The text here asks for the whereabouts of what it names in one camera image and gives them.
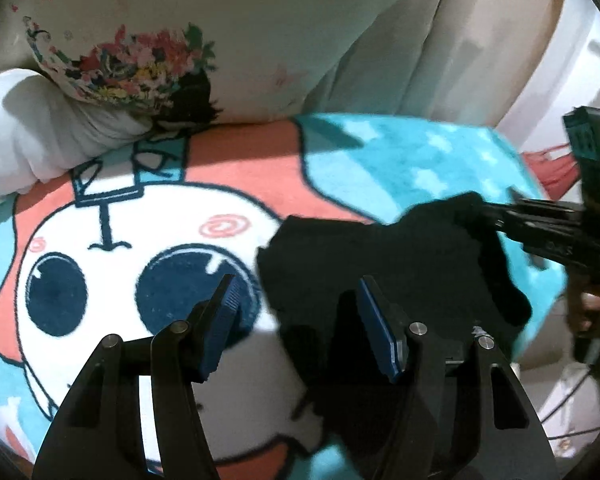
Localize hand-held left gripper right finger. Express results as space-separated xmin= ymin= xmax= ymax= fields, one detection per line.
xmin=356 ymin=276 xmax=553 ymax=480

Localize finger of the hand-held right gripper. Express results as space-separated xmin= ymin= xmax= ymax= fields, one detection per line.
xmin=482 ymin=197 xmax=590 ymax=233
xmin=500 ymin=225 xmax=600 ymax=273

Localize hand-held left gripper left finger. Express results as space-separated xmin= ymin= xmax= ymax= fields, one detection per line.
xmin=32 ymin=274 xmax=243 ymax=480

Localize black pants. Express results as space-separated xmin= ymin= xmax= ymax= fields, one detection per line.
xmin=257 ymin=192 xmax=531 ymax=461

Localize person's right hand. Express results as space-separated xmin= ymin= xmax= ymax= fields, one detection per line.
xmin=567 ymin=272 xmax=600 ymax=336

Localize red bag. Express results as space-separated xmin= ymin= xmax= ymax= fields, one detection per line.
xmin=522 ymin=144 xmax=581 ymax=201

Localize teal printed blanket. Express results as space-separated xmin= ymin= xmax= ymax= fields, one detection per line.
xmin=0 ymin=112 xmax=568 ymax=480

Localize beige embossed curtain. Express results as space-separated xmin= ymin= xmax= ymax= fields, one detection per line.
xmin=305 ymin=0 xmax=571 ymax=128

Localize white rolled cloth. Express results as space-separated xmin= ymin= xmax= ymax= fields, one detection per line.
xmin=0 ymin=69 xmax=153 ymax=206

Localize cream printed pillow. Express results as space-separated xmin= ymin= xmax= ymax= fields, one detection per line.
xmin=0 ymin=0 xmax=456 ymax=128

